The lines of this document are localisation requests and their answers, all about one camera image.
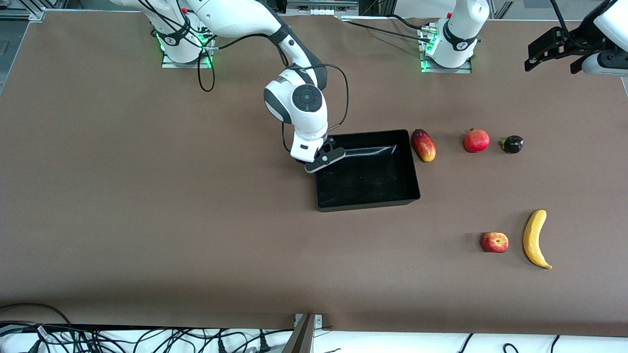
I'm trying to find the grey power strip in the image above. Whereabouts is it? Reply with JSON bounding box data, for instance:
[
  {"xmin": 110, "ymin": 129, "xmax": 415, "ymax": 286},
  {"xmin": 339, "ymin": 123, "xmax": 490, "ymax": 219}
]
[{"xmin": 286, "ymin": 0, "xmax": 360, "ymax": 16}]

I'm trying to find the thin black looping cable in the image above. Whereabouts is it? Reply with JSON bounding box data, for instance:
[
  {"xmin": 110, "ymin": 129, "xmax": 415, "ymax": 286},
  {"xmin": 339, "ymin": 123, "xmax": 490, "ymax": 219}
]
[{"xmin": 137, "ymin": 0, "xmax": 217, "ymax": 93}]

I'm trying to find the black cable with white tag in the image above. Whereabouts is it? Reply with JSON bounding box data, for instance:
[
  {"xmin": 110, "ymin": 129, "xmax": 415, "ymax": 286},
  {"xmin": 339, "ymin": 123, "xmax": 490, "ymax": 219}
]
[{"xmin": 0, "ymin": 321, "xmax": 54, "ymax": 353}]

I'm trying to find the aluminium frame post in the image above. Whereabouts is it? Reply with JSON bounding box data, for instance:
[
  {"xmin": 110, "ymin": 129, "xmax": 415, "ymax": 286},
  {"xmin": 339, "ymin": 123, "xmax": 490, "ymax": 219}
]
[{"xmin": 359, "ymin": 0, "xmax": 396, "ymax": 17}]

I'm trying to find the black arcing floor cable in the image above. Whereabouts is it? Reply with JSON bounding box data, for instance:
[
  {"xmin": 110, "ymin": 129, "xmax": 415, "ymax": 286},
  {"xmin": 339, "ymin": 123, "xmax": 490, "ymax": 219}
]
[{"xmin": 0, "ymin": 303, "xmax": 74, "ymax": 328}]

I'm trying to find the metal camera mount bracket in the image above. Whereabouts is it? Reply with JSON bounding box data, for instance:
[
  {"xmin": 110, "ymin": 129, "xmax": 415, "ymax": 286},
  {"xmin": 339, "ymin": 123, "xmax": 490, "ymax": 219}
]
[{"xmin": 281, "ymin": 313, "xmax": 324, "ymax": 353}]

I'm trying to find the dark purple eggplant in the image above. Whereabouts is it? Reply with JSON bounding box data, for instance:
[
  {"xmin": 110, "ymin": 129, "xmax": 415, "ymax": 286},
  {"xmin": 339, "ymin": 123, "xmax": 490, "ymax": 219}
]
[{"xmin": 499, "ymin": 135, "xmax": 524, "ymax": 154}]

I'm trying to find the brown table mat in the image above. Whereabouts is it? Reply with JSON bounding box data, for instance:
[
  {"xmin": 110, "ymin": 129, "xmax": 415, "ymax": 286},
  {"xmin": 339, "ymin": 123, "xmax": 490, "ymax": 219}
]
[{"xmin": 0, "ymin": 10, "xmax": 628, "ymax": 339}]

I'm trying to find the red pomegranate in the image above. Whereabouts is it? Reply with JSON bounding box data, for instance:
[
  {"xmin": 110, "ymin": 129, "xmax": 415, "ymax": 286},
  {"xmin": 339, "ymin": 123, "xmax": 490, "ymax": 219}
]
[{"xmin": 464, "ymin": 128, "xmax": 490, "ymax": 153}]

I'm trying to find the red apple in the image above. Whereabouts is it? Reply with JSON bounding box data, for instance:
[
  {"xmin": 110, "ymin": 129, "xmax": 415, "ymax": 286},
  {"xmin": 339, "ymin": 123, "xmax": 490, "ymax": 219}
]
[{"xmin": 480, "ymin": 232, "xmax": 509, "ymax": 253}]

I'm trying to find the yellow banana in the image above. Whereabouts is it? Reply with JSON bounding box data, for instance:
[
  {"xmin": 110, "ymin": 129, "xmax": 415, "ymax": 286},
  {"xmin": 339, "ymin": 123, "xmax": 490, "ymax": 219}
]
[{"xmin": 523, "ymin": 209, "xmax": 553, "ymax": 270}]

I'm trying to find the red yellow mango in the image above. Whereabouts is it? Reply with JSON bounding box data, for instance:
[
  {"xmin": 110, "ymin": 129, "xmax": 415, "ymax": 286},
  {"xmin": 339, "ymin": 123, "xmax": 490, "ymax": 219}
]
[{"xmin": 411, "ymin": 128, "xmax": 437, "ymax": 163}]

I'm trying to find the aluminium frame profile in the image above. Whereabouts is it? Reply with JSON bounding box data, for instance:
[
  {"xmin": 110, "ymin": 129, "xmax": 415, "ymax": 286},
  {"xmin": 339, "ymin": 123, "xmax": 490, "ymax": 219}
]
[{"xmin": 0, "ymin": 4, "xmax": 48, "ymax": 23}]

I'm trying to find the black plastic box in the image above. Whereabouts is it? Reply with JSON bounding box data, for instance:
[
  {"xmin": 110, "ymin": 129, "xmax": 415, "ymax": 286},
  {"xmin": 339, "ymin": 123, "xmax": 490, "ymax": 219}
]
[{"xmin": 314, "ymin": 129, "xmax": 421, "ymax": 212}]

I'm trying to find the black base power cable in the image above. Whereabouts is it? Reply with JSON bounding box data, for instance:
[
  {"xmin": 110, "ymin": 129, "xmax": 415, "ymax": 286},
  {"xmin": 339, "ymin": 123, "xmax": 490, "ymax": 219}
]
[
  {"xmin": 388, "ymin": 14, "xmax": 432, "ymax": 30},
  {"xmin": 341, "ymin": 21, "xmax": 427, "ymax": 42}
]

